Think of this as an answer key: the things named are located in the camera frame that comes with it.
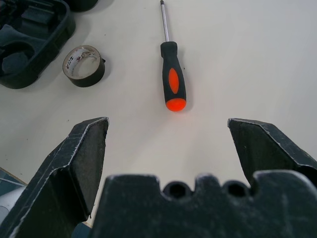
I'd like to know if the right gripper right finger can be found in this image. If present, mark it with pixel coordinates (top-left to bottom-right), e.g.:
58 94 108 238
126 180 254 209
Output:
227 118 317 189

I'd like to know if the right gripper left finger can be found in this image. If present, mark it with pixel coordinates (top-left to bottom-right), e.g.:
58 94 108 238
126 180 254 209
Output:
2 116 110 238

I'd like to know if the black electrical tape roll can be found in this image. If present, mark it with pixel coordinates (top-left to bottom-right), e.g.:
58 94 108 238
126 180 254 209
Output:
61 45 106 88

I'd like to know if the black orange Phillips screwdriver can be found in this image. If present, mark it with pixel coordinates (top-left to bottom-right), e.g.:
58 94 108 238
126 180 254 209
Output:
158 0 188 113

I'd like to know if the black plastic tool case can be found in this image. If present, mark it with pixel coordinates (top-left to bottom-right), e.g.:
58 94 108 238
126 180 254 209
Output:
0 0 100 89

